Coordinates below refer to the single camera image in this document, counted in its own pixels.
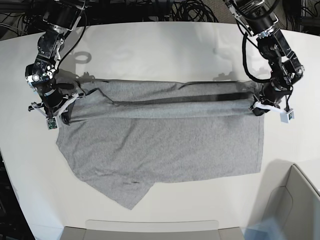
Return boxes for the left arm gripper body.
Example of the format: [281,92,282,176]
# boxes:
[249,82,292,116]

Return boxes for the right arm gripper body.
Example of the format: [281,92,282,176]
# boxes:
[28,84,84,125]

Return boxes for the grey T-shirt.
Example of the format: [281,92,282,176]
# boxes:
[56,75,264,209]

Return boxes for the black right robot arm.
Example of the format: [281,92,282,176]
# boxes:
[25,0,88,130]

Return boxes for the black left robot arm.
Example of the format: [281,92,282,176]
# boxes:
[224,0,304,119]

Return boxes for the beige storage bin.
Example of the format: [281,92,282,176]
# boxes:
[262,165,320,240]

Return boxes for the blue translucent object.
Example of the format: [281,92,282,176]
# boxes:
[242,217,286,240]

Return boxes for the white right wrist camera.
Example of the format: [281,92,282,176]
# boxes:
[46,116,61,130]

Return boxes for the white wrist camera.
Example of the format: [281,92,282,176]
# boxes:
[280,108,295,124]
[46,116,61,130]

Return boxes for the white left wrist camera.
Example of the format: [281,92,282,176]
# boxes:
[280,108,295,124]

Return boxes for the black coiled background cables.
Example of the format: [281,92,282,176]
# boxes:
[142,0,221,24]

